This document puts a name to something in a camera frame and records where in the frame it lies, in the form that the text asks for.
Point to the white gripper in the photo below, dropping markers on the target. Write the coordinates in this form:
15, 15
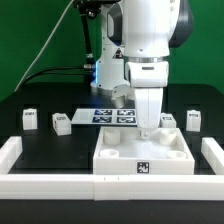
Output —
147, 81

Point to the white sheet with tags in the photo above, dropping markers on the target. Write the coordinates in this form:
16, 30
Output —
105, 116

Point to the white U-shaped obstacle fence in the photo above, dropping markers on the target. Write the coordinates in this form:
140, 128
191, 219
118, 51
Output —
99, 187

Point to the white square tabletop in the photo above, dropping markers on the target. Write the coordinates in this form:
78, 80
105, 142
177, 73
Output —
122, 151

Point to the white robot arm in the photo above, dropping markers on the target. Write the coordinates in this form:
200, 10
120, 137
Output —
136, 38

